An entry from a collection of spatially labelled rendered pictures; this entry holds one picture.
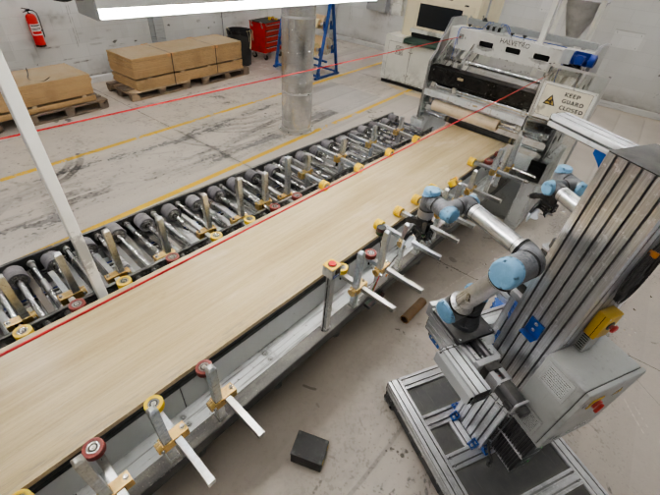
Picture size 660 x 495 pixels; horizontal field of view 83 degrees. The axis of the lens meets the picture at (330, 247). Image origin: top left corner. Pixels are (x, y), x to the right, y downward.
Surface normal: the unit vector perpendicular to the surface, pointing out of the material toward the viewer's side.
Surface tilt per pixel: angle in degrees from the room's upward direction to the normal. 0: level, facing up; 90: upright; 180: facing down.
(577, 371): 0
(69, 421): 0
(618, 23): 90
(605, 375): 0
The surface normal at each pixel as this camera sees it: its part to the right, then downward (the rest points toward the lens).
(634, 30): -0.61, 0.47
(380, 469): 0.07, -0.77
